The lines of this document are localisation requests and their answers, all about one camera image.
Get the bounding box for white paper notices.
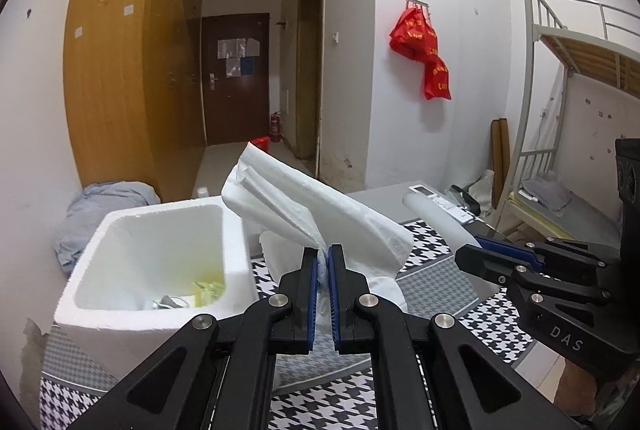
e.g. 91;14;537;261
217;38;261;78

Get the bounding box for person's right hand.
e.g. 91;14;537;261
559;352;599;417

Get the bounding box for dark brown door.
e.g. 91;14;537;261
200;12;271;146

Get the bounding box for grey folded cloth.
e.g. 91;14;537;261
519;172;574;212

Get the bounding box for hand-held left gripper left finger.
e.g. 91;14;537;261
65;246;321;430

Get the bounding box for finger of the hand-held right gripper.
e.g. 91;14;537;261
454;243;612;307
472;234;622;271

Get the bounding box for wooden side door frame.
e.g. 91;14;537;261
295;0;327;176

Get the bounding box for houndstooth table cloth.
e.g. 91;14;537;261
20;215;552;430

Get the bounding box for white paper tissue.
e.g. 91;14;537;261
221;141;415;342

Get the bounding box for red plastic bags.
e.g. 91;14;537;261
388;6;453;102

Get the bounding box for white remote control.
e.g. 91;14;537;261
409;183;471;224

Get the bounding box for metal bunk bed frame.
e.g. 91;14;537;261
492;0;640;237

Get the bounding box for light blue cloth bundle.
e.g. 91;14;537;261
52;181;161;279

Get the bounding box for wooden wardrobe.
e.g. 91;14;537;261
62;0;206;204

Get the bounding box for white foam box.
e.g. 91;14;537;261
52;195;262;363

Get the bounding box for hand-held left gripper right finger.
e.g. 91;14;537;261
326;243;567;430

